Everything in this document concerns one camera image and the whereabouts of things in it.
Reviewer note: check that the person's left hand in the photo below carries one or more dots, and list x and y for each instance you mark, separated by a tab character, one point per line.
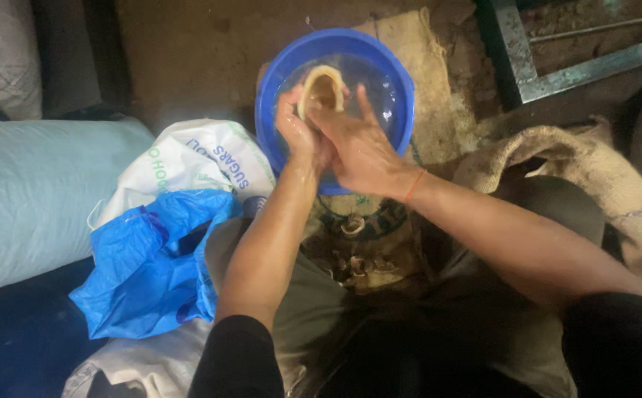
295	131

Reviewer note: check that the person's right hand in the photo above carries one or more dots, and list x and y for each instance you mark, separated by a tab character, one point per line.
362	155

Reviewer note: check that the person's left fingers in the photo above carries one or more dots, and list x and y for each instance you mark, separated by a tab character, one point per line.
290	108

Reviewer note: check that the pale curved peel strip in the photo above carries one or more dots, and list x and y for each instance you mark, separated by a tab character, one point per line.
321	88

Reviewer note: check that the blue plastic basin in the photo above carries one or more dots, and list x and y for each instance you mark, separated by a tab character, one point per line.
334	105

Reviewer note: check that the white printed woven sack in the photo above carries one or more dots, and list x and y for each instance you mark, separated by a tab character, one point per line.
188	166

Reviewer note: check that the burlap mat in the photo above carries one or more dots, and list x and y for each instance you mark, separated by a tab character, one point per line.
414	83

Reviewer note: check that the red thread wristband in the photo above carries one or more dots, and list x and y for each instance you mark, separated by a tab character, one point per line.
414	185

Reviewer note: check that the pile of peel scraps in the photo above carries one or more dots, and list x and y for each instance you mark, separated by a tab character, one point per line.
362	260

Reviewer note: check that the blue plastic bag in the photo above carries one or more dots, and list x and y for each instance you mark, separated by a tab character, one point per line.
152	265

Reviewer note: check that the pale blue filled sack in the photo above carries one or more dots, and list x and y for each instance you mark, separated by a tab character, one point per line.
33	199

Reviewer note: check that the white filled sack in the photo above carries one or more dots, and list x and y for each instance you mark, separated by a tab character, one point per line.
0	55

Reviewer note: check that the white cloth sack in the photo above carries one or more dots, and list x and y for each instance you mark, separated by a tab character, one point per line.
144	365

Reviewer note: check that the brown burlap sack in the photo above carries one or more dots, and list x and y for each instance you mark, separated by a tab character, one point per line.
591	182

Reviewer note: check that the green metal frame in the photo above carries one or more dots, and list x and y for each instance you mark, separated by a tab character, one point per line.
525	61

